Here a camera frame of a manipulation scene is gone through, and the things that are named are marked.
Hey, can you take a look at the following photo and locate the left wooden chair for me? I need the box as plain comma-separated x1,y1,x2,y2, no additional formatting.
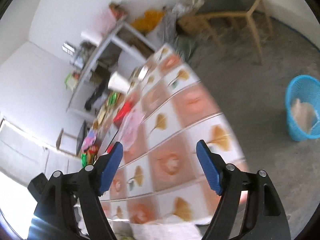
55,121,88,156

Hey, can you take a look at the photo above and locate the white tissue paper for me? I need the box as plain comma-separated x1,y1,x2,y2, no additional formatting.
291,98,319,134

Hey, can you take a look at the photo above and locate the green snack bag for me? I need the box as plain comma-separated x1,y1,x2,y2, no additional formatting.
81,145,99,167

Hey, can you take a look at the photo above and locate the small green wrapper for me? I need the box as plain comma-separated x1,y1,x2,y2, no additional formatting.
107,92,119,106

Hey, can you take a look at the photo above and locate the red foil wrapper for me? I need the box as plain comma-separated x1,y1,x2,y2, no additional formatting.
113,101,132,123

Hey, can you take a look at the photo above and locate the grey cable box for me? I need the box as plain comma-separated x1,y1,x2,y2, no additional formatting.
98,123,118,156

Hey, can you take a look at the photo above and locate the right wooden chair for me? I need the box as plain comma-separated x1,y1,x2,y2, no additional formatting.
195,0,273,63

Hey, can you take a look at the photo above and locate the patterned tablecloth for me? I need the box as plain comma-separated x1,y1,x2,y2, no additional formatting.
100,45,247,224

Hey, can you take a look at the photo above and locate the white paper cup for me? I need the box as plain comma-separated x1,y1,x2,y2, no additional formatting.
108,72,131,94

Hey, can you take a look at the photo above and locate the cardboard box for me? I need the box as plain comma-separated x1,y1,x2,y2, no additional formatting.
177,12,212,36

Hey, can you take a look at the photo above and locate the blue mesh trash basket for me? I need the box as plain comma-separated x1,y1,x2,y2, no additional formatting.
285,75,319,141

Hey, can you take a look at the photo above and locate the wooden chair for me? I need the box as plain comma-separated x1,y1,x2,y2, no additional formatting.
55,121,88,156
195,0,273,63

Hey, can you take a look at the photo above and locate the yellow plastic bag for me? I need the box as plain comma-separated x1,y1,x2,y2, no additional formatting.
130,9,165,34

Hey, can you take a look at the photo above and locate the pink bubble wrap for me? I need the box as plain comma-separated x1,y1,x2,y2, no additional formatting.
119,108,145,151

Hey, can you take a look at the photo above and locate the white side table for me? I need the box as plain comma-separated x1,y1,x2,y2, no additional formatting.
66,20,156,119

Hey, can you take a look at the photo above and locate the pink snack bag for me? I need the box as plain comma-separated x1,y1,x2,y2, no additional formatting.
81,130,97,152

